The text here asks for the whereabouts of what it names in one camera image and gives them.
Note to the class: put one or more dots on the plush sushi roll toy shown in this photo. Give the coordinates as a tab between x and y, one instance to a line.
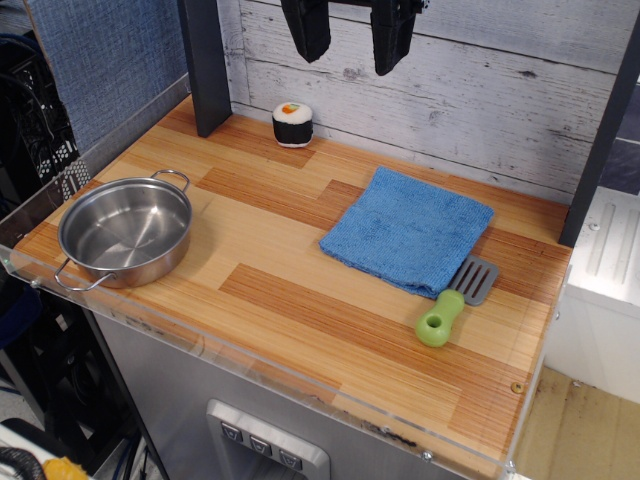
292	124

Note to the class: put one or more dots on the dark grey left post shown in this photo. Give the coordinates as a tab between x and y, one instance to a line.
204	50

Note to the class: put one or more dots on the green handled grey spatula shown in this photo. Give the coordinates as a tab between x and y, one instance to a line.
468	287

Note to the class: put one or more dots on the clear acrylic guard rail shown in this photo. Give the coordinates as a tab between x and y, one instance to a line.
256	295

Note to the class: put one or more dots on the black crate with cables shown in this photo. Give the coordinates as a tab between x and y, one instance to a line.
37	141

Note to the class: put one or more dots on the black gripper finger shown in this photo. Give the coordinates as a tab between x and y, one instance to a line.
308	22
392	24

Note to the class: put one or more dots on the steel pot with handles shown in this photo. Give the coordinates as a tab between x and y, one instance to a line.
125	233

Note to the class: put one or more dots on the dark grey right post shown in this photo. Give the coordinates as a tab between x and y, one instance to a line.
610	123

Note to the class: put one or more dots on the silver button panel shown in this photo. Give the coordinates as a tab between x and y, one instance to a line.
250	448

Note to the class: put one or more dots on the yellow black object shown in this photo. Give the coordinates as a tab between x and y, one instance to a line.
63	469

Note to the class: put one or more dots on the dark grey post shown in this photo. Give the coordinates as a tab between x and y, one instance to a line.
204	50
610	123

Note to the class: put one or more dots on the white appliance on right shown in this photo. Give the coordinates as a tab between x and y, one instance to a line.
594	337

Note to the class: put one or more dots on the blue cloth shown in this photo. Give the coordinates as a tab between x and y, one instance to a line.
411	234

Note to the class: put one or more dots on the grey toy kitchen cabinet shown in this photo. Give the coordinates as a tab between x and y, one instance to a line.
170	390

